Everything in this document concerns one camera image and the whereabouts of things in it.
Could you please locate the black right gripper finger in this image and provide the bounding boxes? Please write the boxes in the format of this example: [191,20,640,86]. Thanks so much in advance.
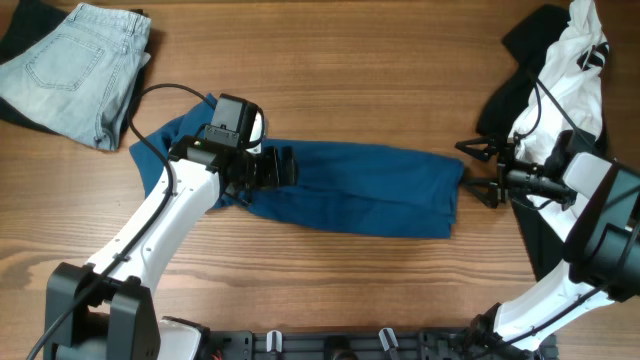
[455,135,500,162]
[461,177,499,209]

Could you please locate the black camera cable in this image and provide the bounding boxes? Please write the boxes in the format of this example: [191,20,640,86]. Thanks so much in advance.
[25,83,217,360]
[469,69,640,359]

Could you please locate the black right camera cable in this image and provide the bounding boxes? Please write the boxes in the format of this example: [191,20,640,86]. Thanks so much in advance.
[469,69,640,359]

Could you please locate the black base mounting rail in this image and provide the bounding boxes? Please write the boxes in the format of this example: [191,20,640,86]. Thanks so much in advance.
[203,328,559,360]

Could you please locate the black left camera cable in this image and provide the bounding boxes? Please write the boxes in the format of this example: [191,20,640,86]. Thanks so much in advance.
[25,83,217,360]

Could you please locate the dark blue shirt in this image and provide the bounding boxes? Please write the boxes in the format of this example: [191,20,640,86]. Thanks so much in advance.
[128,93,465,240]

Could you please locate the black garment at right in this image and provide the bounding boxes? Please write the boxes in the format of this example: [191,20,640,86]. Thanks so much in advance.
[474,3,610,281]

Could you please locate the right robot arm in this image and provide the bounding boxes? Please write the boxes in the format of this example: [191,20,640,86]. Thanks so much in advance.
[455,130,639,359]

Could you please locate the white shirt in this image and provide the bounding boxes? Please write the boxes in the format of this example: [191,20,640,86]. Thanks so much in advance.
[508,0,610,240]

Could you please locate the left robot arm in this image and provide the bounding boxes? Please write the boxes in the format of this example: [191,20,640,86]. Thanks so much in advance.
[29,94,298,359]

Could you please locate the light blue folded jeans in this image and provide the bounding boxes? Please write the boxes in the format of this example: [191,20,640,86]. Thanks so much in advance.
[1,3,152,151]

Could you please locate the black folded garment under jeans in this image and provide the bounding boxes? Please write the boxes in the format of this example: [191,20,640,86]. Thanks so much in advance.
[0,0,151,136]

